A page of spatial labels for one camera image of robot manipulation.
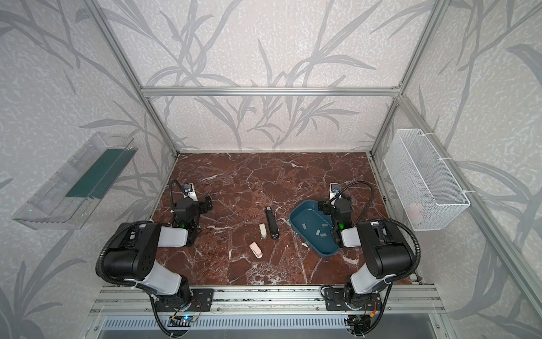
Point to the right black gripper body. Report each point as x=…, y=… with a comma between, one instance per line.
x=327, y=207

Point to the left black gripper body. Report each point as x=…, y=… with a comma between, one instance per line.
x=201, y=205

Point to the beige stapler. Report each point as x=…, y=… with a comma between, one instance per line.
x=263, y=230

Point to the black stapler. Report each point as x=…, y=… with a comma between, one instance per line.
x=272, y=223

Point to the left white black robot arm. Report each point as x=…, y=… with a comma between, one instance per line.
x=129, y=257

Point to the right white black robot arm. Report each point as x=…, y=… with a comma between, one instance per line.
x=391, y=250

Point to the teal plastic tray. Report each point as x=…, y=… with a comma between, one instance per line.
x=307, y=212

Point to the pink object in basket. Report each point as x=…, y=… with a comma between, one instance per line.
x=415, y=212

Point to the green pad in bin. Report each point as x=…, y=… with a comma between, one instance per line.
x=100, y=177

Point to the small green circuit board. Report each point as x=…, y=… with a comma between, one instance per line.
x=183, y=320

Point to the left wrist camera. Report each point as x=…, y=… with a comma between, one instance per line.
x=189, y=191

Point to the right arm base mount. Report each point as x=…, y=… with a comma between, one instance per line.
x=344, y=298

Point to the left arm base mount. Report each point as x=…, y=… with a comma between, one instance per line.
x=197, y=300

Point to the white wire mesh basket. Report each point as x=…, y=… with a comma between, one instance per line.
x=421, y=175

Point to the aluminium front rail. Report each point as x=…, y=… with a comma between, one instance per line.
x=274, y=300

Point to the clear plastic wall bin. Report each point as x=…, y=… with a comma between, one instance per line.
x=49, y=209

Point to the slotted grey cable duct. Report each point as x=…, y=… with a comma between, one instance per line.
x=118, y=323

